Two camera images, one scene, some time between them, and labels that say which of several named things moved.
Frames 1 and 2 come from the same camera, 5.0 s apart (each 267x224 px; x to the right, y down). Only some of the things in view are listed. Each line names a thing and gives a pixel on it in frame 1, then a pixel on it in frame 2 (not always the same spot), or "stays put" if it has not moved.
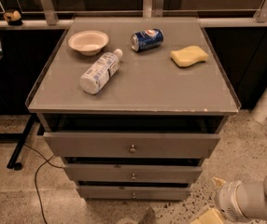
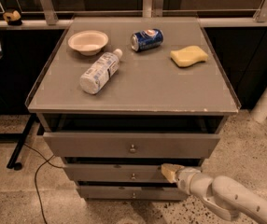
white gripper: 227,199 → 183,175
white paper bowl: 90,42 stays put
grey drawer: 133,172 stays put
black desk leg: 12,162 stays put
